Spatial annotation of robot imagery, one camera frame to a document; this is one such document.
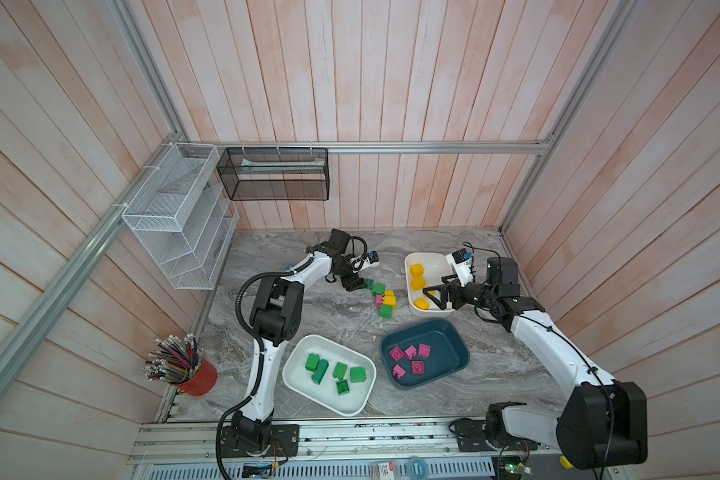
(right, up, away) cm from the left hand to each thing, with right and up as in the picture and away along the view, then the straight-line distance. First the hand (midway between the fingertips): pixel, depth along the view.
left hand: (360, 277), depth 102 cm
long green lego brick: (-12, -25, -20) cm, 34 cm away
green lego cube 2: (-7, -26, -18) cm, 32 cm away
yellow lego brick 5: (+10, -7, -3) cm, 13 cm away
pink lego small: (+19, -21, -15) cm, 32 cm away
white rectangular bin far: (+24, +2, +6) cm, 25 cm away
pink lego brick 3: (+14, -21, -16) cm, 30 cm away
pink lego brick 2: (+10, -25, -20) cm, 34 cm away
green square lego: (-5, -29, -22) cm, 37 cm away
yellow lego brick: (+21, +2, +6) cm, 22 cm away
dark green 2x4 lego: (+3, -2, 0) cm, 4 cm away
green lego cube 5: (+8, -11, -5) cm, 14 cm away
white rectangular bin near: (-9, -27, -18) cm, 33 cm away
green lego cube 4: (+6, -4, -1) cm, 8 cm away
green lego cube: (-14, -23, -18) cm, 33 cm away
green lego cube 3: (-1, -26, -19) cm, 32 cm away
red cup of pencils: (-48, -20, -26) cm, 58 cm away
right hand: (+21, -1, -19) cm, 28 cm away
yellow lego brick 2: (+20, -2, +2) cm, 21 cm away
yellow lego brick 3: (+18, -2, -26) cm, 31 cm away
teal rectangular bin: (+26, -22, -14) cm, 37 cm away
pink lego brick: (+16, -25, -18) cm, 35 cm away
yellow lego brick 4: (+19, -8, -9) cm, 23 cm away
